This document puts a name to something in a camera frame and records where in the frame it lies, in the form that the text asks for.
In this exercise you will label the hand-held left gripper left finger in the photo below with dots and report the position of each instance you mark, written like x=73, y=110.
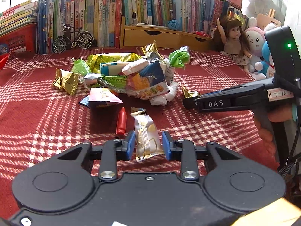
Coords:
x=130, y=147

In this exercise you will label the gold foil bag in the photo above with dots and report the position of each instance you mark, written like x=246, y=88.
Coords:
x=105, y=58

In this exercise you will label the wooden clothespin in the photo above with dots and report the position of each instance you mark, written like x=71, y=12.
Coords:
x=271, y=13

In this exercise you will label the small white paper packet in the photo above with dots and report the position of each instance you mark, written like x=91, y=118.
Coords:
x=135, y=66

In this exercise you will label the row of upright books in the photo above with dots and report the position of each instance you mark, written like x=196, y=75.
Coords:
x=89, y=21

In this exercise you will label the red plastic basket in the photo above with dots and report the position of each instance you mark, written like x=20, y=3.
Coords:
x=21, y=37

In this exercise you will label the blue yarn flower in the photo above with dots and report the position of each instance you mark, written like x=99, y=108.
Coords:
x=173, y=25

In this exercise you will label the stack of flat books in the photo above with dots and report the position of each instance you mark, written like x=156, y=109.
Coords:
x=16, y=16

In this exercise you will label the blue cat plush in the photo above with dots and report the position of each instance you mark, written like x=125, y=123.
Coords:
x=265, y=61

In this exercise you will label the white blue carton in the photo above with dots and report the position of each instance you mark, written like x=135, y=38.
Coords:
x=110, y=68

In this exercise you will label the long row of colourful books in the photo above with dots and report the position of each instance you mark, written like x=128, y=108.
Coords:
x=164, y=2

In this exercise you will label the brown-haired doll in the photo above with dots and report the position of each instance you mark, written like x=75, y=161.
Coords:
x=234, y=40

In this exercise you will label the wooden drawer organiser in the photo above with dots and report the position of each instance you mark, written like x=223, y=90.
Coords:
x=150, y=36

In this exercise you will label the small red trinket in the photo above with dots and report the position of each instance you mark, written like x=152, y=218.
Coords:
x=203, y=34

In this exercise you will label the small green wrapper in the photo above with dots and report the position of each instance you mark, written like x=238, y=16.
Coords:
x=80, y=67

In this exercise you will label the white tissue wad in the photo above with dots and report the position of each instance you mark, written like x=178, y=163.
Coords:
x=163, y=96

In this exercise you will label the person's right hand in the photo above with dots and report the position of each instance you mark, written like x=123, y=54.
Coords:
x=281, y=114

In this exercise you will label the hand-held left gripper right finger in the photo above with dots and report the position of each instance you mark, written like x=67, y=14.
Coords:
x=166, y=147

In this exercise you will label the gold candy wrapper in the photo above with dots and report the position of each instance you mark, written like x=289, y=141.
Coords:
x=64, y=81

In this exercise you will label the green plastic bag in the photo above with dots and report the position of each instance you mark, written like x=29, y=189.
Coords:
x=178, y=56

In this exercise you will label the gold silver foil wrapper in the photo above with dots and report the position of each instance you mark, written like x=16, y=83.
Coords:
x=151, y=48

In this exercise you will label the pink snack packet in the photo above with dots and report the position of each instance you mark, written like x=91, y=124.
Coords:
x=103, y=97

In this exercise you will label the black bicycle model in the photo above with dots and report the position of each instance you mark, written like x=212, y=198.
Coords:
x=80, y=40

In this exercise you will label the silver gold snack wrapper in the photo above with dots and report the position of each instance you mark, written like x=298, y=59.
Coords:
x=144, y=131

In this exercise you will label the crumpled silver wrapper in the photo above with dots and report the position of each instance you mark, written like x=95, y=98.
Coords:
x=91, y=78

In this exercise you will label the pink bunny plush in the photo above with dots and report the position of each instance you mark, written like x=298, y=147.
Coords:
x=255, y=40

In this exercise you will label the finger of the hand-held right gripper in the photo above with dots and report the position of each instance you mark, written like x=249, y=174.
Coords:
x=190, y=103

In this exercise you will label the small dark bottle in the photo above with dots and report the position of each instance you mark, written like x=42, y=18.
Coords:
x=134, y=18

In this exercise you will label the red checked blanket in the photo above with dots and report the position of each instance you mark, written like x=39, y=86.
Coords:
x=47, y=122

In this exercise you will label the red plastic tube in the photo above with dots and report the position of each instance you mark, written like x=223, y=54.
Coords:
x=121, y=122

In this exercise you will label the small gold triangular wrapper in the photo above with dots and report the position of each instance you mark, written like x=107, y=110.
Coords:
x=188, y=93

